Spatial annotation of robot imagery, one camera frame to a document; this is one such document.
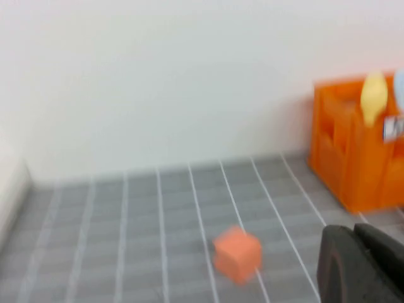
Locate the orange cube block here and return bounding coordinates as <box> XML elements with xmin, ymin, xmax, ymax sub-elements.
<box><xmin>211</xmin><ymin>225</ymin><xmax>263</xmax><ymax>284</ymax></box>

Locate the yellow plastic spoon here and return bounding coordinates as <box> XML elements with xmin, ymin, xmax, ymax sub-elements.
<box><xmin>359</xmin><ymin>71</ymin><xmax>389</xmax><ymax>128</ymax></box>

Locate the grey grid cutting mat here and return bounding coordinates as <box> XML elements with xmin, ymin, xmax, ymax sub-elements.
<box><xmin>0</xmin><ymin>151</ymin><xmax>404</xmax><ymax>303</ymax></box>

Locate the orange plastic cutlery holder crate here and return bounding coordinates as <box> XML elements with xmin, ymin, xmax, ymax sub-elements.
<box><xmin>307</xmin><ymin>74</ymin><xmax>404</xmax><ymax>216</ymax></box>

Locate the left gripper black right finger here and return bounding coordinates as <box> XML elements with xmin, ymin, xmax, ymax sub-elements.
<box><xmin>353</xmin><ymin>222</ymin><xmax>404</xmax><ymax>285</ymax></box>

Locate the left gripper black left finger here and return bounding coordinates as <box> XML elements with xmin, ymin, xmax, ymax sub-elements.
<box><xmin>317</xmin><ymin>224</ymin><xmax>404</xmax><ymax>303</ymax></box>

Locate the light blue plastic fork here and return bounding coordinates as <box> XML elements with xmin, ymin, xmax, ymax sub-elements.
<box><xmin>393</xmin><ymin>68</ymin><xmax>404</xmax><ymax>112</ymax></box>

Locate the white label spoon character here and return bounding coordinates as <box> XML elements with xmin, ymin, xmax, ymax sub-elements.
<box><xmin>383</xmin><ymin>116</ymin><xmax>404</xmax><ymax>143</ymax></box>

